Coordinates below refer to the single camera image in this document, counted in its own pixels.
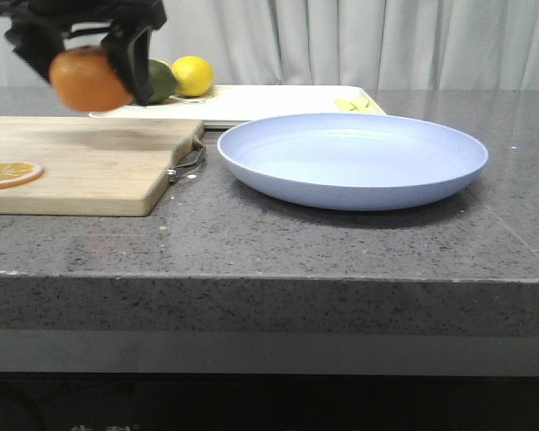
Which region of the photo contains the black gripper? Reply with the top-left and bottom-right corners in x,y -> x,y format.
0,1 -> 167,106

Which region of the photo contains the orange mandarin fruit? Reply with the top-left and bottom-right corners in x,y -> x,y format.
49,46 -> 133,112

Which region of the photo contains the white rectangular tray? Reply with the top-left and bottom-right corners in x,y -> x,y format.
89,84 -> 384,129

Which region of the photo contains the light blue plate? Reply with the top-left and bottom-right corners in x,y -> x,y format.
217,113 -> 489,211

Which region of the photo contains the dark green lime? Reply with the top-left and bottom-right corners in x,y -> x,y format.
148,59 -> 177,104

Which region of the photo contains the yellow lemon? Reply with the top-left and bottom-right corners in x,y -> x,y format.
171,56 -> 214,97

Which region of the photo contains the bamboo cutting board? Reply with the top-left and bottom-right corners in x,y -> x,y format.
0,116 -> 204,216

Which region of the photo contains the felt orange slice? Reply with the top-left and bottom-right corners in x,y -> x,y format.
0,162 -> 45,189

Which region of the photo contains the grey white curtain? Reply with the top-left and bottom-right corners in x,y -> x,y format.
0,0 -> 539,92

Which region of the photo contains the metal cutting board handle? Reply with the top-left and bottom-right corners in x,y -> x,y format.
166,137 -> 206,184

